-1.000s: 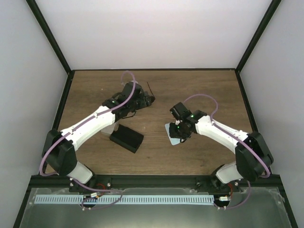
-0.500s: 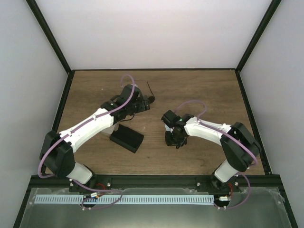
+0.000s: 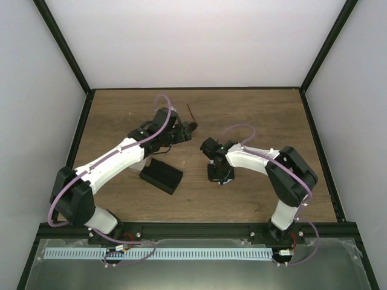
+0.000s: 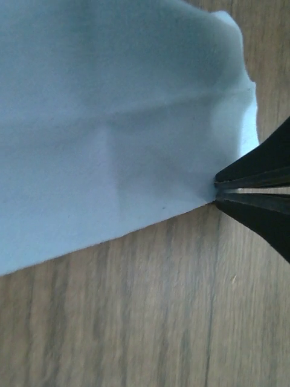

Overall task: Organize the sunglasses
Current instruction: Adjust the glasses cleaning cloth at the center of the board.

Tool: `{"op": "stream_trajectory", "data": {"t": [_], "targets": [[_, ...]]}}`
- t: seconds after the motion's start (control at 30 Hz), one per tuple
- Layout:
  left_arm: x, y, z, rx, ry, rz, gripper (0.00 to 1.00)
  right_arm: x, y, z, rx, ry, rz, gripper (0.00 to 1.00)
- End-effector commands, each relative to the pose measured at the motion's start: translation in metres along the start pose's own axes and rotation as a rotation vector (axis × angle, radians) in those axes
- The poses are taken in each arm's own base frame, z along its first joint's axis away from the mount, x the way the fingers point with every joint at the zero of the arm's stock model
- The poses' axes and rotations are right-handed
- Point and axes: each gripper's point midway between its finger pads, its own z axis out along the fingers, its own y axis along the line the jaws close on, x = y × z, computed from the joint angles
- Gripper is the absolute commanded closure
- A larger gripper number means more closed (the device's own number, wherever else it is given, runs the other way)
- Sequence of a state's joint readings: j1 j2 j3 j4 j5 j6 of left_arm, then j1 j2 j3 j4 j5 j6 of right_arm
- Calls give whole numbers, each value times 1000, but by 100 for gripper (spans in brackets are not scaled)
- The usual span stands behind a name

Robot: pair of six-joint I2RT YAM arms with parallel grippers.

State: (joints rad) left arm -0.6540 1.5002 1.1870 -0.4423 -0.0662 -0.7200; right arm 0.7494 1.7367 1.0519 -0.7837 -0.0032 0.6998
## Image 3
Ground purple cable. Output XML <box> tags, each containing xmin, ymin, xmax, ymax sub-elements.
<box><xmin>217</xmin><ymin>124</ymin><xmax>320</xmax><ymax>266</ymax></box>
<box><xmin>48</xmin><ymin>94</ymin><xmax>172</xmax><ymax>268</ymax></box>

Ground grey metal front plate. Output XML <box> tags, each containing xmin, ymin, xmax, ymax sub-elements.
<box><xmin>26</xmin><ymin>239</ymin><xmax>371</xmax><ymax>289</ymax></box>

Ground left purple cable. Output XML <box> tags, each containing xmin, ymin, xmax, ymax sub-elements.
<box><xmin>48</xmin><ymin>94</ymin><xmax>172</xmax><ymax>268</ymax></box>

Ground grey glasses case green lining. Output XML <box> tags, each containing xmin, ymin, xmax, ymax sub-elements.
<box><xmin>127</xmin><ymin>157</ymin><xmax>152</xmax><ymax>176</ymax></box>

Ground round black sunglasses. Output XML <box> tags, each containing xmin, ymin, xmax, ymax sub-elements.
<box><xmin>187</xmin><ymin>104</ymin><xmax>198</xmax><ymax>132</ymax></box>

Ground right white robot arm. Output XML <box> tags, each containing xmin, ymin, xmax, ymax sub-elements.
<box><xmin>200</xmin><ymin>138</ymin><xmax>318</xmax><ymax>243</ymax></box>

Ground white slotted cable duct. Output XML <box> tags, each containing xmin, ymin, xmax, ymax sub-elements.
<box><xmin>43</xmin><ymin>247</ymin><xmax>273</xmax><ymax>261</ymax></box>

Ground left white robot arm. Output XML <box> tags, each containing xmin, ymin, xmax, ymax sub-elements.
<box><xmin>48</xmin><ymin>108</ymin><xmax>197</xmax><ymax>244</ymax></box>

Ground black geometric glasses case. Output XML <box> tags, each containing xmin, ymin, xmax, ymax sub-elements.
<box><xmin>140</xmin><ymin>158</ymin><xmax>183</xmax><ymax>195</ymax></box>

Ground black aluminium frame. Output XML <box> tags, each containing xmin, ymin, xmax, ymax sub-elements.
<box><xmin>17</xmin><ymin>1</ymin><xmax>379</xmax><ymax>290</ymax></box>

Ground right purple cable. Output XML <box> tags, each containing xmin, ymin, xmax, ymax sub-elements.
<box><xmin>217</xmin><ymin>124</ymin><xmax>320</xmax><ymax>266</ymax></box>

